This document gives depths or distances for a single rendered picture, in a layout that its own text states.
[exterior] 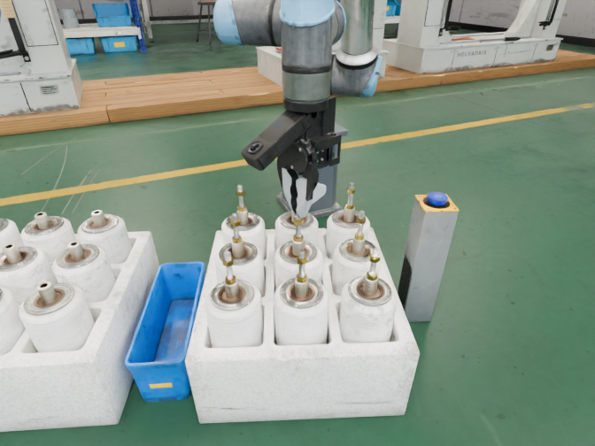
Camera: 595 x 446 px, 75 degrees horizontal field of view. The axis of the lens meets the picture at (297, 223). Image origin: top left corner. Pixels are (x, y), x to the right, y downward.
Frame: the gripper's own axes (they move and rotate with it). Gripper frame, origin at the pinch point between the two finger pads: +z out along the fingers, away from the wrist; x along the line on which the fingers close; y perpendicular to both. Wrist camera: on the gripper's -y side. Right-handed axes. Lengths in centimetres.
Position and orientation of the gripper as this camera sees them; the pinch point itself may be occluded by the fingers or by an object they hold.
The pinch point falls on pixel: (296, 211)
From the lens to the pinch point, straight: 70.9
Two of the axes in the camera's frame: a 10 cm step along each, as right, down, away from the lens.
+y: 7.5, -3.5, 5.6
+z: 0.0, 8.5, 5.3
